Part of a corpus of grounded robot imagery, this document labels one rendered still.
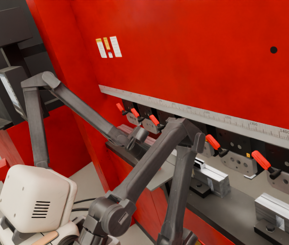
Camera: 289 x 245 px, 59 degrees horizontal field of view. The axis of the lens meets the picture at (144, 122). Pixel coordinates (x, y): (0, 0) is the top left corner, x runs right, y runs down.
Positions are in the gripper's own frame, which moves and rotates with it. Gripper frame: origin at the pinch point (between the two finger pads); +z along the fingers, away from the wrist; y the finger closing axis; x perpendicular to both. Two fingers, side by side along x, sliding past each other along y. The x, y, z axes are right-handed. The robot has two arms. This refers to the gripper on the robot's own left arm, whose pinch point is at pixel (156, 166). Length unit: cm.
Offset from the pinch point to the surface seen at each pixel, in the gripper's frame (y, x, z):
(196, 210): -20.9, 5.4, 15.5
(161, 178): -5.4, 3.4, 1.9
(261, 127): -49, -26, -17
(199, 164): -11.9, -12.7, 11.2
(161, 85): 0.4, -30.1, -24.4
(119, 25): 24, -44, -49
